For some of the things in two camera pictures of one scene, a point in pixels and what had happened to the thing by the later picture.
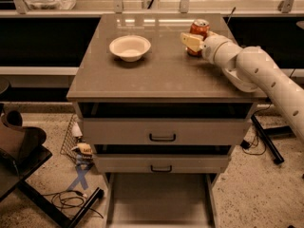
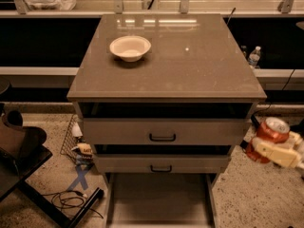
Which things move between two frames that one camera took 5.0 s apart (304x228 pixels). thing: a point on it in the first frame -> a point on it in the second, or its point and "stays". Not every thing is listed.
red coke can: x=200 y=28 -> x=273 y=129
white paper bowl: x=130 y=47 stays
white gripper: x=213 y=48 -> x=278 y=153
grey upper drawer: x=165 y=131 stays
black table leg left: x=52 y=211 stays
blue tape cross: x=80 y=177 stays
